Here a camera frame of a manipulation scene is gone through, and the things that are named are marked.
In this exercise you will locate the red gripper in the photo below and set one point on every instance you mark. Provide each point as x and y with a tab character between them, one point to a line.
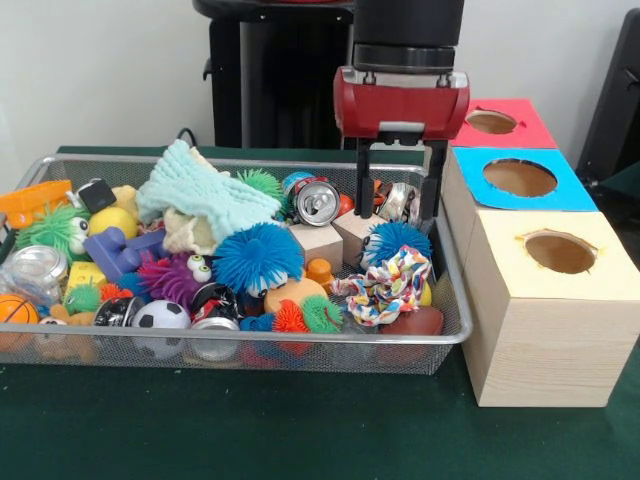
400	107

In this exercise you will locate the shallow clear mesh bin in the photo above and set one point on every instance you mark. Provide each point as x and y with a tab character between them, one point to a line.
300	337

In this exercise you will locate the small blue spiky ball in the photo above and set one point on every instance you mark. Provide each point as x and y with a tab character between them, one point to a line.
400	240

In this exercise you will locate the red soda can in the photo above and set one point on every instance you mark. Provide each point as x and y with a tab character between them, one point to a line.
315	202

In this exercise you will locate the brown toy football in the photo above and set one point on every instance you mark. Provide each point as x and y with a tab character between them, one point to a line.
420	322

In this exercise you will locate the large blue spiky ball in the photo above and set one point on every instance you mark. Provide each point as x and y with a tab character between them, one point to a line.
260	255

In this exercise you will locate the light blue knitted cloth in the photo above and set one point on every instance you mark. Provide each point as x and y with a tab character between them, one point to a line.
200	190

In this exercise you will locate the dark green side table cloth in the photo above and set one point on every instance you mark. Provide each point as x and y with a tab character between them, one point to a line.
625	180

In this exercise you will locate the black panel stand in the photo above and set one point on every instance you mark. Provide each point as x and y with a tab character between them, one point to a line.
615	100

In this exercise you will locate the black and white soccer ball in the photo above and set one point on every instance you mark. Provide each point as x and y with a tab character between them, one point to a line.
160	315

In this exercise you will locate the purple plastic block toy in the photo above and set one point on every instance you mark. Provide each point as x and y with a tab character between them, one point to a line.
115	252

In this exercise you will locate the orange plastic toy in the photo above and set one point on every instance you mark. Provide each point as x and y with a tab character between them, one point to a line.
35	197

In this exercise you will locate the orange toy basketball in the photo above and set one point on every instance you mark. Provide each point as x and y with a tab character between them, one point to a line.
17	310

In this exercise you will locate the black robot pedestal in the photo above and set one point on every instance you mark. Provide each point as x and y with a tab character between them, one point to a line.
280	90

